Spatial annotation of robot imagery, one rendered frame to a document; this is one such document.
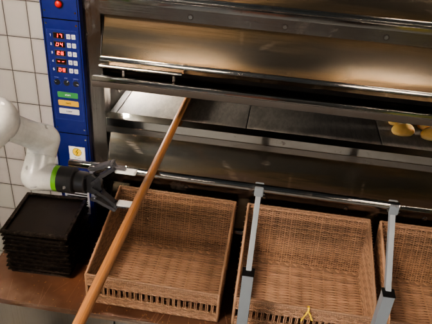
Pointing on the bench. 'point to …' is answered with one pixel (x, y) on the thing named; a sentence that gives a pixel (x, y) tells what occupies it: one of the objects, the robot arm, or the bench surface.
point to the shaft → (127, 222)
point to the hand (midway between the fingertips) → (133, 188)
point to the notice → (77, 153)
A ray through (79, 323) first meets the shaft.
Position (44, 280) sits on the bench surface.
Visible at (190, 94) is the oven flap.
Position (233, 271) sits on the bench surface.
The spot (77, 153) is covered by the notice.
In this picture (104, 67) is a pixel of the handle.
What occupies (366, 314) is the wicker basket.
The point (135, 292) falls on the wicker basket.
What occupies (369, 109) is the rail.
